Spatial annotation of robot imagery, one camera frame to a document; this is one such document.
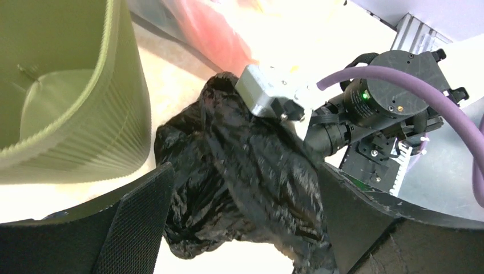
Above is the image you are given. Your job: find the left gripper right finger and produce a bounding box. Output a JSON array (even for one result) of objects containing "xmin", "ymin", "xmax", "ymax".
[{"xmin": 319, "ymin": 164, "xmax": 483, "ymax": 273}]

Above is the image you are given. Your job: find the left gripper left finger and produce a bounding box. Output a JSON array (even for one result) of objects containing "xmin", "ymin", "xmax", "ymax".
[{"xmin": 1, "ymin": 163, "xmax": 174, "ymax": 273}]

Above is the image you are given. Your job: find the black trash bag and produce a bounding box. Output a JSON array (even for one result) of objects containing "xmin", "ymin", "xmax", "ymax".
[{"xmin": 154, "ymin": 72, "xmax": 338, "ymax": 273}]

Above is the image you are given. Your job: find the green mesh trash bin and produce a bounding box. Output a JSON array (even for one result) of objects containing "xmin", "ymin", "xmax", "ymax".
[{"xmin": 1, "ymin": 1, "xmax": 151, "ymax": 184}]

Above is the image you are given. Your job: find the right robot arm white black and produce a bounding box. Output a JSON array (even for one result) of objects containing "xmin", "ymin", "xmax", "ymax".
[{"xmin": 305, "ymin": 79, "xmax": 443, "ymax": 196}]

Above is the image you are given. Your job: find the clear trash bag with waste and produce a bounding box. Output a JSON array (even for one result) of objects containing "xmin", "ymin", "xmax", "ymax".
[{"xmin": 127, "ymin": 1, "xmax": 345, "ymax": 74}]

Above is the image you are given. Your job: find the grey slotted cable duct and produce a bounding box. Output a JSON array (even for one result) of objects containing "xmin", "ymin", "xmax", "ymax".
[{"xmin": 389, "ymin": 141, "xmax": 413, "ymax": 197}]

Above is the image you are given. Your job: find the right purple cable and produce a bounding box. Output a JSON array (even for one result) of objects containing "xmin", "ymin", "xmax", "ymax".
[{"xmin": 316, "ymin": 65, "xmax": 484, "ymax": 209}]

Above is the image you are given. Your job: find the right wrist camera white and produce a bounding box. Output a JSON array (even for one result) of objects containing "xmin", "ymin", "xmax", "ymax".
[{"xmin": 235, "ymin": 64, "xmax": 318, "ymax": 122}]

